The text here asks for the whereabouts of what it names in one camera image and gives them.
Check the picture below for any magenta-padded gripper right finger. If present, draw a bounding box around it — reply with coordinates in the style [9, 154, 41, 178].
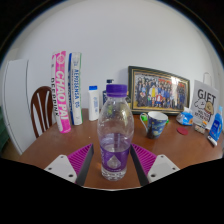
[129, 143, 181, 187]

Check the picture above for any white blue-green shuttlecock tube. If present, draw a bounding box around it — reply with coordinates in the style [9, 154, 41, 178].
[67, 51, 84, 126]

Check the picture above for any white remote control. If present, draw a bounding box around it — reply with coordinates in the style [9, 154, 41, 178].
[207, 135, 218, 148]

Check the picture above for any flat round red coaster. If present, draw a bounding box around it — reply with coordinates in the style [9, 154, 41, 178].
[176, 125, 190, 136]

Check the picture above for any clear purple-capped water bottle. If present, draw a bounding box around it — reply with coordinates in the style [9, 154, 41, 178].
[96, 83, 135, 182]

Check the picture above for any green crate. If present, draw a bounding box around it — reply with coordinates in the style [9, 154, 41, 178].
[0, 105, 9, 153]

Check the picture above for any blue tissue pack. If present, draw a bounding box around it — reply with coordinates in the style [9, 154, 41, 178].
[175, 111, 194, 127]

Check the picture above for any pink shuttlecock tube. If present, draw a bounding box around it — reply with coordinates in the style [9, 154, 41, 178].
[50, 50, 72, 134]

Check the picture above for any small floral pouch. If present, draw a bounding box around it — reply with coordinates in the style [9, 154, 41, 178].
[193, 123, 207, 135]

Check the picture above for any blue painted ceramic mug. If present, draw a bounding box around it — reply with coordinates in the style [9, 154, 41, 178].
[139, 111, 169, 140]

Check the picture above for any framed group photo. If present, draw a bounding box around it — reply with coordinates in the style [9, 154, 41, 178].
[127, 65, 191, 116]

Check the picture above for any brown wooden chair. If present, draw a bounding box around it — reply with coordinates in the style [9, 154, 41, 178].
[30, 85, 58, 139]

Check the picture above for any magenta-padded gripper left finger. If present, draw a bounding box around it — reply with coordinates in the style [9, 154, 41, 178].
[43, 143, 95, 187]

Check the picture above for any white blue-capped lotion bottle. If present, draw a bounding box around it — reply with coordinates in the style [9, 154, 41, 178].
[88, 85, 100, 122]

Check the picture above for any white paper gift bag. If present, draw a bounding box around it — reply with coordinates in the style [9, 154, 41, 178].
[188, 72, 220, 131]

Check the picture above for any blue detergent bottle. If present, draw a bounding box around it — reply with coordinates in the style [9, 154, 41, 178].
[208, 105, 224, 143]

